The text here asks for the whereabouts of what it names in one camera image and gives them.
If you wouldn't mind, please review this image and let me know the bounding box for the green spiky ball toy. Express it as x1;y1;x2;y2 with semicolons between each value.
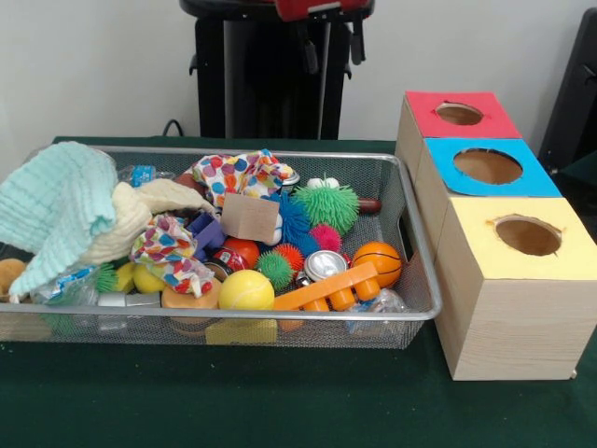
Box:
291;175;361;237

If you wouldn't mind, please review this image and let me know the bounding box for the wooden three-hole box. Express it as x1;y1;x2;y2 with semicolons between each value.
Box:
395;91;597;383

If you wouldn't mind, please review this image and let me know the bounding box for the orange plush toy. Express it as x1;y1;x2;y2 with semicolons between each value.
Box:
0;259;28;300

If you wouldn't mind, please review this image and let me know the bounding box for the yellow ball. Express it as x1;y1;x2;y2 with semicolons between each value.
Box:
217;269;276;312

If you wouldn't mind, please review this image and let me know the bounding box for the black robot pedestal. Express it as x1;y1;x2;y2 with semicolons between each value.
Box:
179;0;377;140

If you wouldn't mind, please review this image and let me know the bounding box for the silver mesh bin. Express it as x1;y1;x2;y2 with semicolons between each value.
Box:
0;144;443;350

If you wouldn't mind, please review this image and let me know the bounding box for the pink spiky ball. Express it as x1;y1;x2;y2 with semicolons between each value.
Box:
310;224;343;253

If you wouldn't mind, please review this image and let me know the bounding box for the orange toy block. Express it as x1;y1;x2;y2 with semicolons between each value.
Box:
272;260;380;313

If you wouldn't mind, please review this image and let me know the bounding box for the polka dot cloth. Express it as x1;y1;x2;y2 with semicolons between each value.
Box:
190;148;298;206

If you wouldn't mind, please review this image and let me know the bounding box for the dark green side tablecloth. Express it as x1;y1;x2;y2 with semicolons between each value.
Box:
557;151;597;192

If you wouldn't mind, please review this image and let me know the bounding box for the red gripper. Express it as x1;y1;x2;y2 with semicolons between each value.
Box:
273;0;374;75

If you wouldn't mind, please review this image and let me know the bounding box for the cream white cloth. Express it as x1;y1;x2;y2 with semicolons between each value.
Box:
81;179;218;267

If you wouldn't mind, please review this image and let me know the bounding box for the mint green cloth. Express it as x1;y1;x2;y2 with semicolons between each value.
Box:
0;141;120;298

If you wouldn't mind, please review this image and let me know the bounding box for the black upright panel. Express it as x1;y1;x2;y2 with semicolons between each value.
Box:
538;7;597;174

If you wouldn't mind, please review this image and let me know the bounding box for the orange toy basketball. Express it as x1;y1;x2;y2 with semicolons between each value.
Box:
352;241;403;288

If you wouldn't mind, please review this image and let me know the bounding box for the beige cardboard block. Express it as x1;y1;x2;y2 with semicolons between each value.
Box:
221;191;281;245

